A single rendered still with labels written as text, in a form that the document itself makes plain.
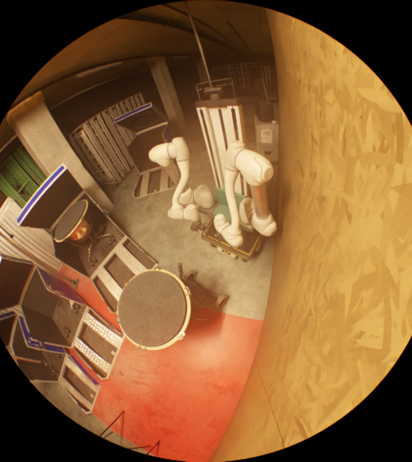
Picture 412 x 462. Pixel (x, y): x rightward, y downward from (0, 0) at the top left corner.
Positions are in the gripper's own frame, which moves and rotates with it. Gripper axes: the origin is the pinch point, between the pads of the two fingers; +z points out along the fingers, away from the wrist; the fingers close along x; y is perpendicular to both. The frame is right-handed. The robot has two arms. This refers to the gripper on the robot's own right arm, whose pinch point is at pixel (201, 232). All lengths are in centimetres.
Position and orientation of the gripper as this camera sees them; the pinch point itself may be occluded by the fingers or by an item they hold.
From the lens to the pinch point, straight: 164.6
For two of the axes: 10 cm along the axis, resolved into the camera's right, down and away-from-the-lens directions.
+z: 2.2, 5.6, 8.0
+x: -8.1, -3.6, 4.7
